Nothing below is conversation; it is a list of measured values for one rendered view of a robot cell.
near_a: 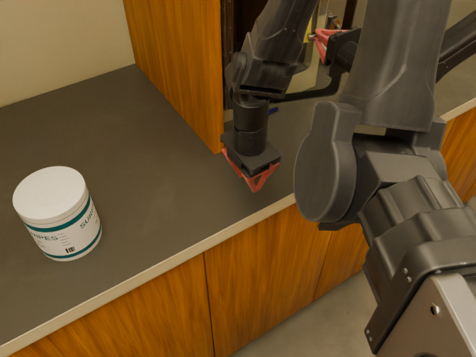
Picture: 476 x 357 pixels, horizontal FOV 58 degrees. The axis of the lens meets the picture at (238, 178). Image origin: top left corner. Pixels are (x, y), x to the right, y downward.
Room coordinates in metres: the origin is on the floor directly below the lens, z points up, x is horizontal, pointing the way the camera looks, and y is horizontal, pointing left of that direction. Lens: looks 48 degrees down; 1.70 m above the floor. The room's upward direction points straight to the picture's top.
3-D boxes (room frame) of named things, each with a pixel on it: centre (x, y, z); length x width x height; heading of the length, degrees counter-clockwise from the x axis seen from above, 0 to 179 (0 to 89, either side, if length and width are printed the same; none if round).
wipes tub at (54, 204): (0.52, 0.35, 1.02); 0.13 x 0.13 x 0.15
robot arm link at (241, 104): (0.54, -0.02, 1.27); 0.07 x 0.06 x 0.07; 9
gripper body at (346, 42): (0.80, -0.24, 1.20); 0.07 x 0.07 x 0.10; 32
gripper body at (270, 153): (0.54, -0.02, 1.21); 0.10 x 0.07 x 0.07; 33
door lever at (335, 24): (0.91, -0.20, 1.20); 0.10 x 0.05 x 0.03; 103
